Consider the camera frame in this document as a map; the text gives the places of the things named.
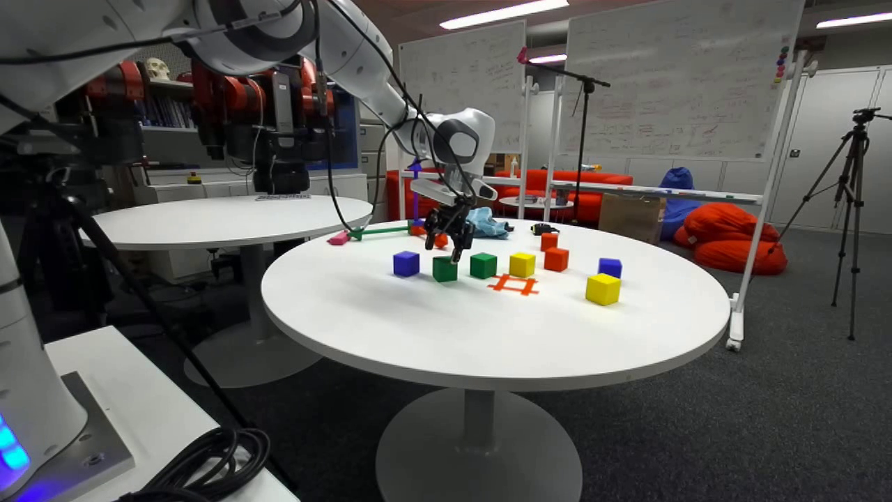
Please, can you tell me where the light blue cloth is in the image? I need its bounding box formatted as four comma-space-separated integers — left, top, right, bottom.
467, 206, 514, 240

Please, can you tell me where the blue block near gripper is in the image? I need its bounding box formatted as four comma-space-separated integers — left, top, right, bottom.
393, 251, 421, 279

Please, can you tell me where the yellow block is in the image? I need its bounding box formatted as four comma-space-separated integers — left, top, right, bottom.
511, 251, 535, 279
587, 272, 622, 307

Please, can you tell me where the orange beanbag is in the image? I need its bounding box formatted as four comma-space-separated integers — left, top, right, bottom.
675, 202, 789, 275

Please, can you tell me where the orange tape square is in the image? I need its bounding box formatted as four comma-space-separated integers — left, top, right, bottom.
489, 272, 539, 296

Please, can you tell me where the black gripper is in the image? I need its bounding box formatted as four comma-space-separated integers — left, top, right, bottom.
424, 201, 474, 261

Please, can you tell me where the blue beanbag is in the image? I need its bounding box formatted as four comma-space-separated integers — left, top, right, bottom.
658, 165, 697, 241

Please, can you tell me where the yellow block front right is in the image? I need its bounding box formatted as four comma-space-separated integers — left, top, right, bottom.
587, 272, 622, 307

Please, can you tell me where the blue block right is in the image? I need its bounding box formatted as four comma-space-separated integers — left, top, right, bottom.
599, 257, 622, 279

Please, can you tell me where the black cable bundle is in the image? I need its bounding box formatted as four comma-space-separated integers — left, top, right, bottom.
121, 424, 275, 502

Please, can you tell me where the camera tripod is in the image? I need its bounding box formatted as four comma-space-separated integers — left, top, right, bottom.
785, 105, 884, 336

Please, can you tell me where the green stick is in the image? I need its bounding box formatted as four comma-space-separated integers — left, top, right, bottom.
350, 223, 410, 241

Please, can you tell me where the red block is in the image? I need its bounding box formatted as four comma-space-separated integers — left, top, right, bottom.
544, 247, 569, 272
542, 233, 557, 251

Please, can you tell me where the microphone stand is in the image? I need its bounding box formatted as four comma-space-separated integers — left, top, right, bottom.
516, 47, 613, 226

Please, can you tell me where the yellow block centre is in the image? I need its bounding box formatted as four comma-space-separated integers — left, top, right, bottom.
511, 251, 535, 279

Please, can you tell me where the white controller box blue light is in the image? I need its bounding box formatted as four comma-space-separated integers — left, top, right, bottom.
0, 226, 88, 498

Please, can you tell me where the green block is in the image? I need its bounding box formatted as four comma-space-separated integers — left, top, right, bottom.
433, 257, 459, 282
471, 254, 498, 279

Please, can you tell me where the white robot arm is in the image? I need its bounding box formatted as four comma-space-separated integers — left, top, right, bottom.
0, 0, 498, 258

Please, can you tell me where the white whiteboard stand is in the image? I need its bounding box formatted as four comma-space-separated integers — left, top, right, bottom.
725, 50, 815, 350

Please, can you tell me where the red block back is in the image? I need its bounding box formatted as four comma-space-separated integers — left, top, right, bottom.
542, 233, 557, 251

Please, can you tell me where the red block front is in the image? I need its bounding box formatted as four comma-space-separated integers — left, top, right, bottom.
544, 247, 569, 272

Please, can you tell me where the white round table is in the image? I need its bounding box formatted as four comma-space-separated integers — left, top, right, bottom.
98, 195, 372, 391
261, 226, 732, 502

